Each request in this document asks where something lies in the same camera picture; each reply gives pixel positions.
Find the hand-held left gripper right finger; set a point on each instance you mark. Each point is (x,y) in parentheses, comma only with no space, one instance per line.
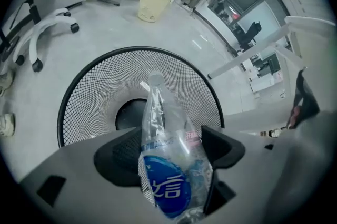
(245,178)

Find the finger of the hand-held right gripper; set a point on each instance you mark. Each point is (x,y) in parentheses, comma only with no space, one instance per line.
(306,102)

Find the black mesh waste bin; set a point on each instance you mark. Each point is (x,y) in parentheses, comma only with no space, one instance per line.
(100,86)

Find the person's right forearm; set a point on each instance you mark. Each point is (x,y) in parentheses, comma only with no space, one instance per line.
(302,165)

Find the white work table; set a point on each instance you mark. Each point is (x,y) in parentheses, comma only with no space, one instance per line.
(310,21)

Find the white grey office chair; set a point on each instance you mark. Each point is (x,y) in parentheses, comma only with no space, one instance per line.
(50,20)

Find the cream plastic basket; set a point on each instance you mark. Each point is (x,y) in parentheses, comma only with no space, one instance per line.
(152,4)

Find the white table frame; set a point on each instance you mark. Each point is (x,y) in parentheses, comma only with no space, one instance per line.
(250,56)

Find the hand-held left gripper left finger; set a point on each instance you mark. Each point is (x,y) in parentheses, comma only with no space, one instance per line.
(79,183)

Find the clear plastic bottle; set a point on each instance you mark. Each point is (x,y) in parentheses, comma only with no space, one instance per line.
(168,186)

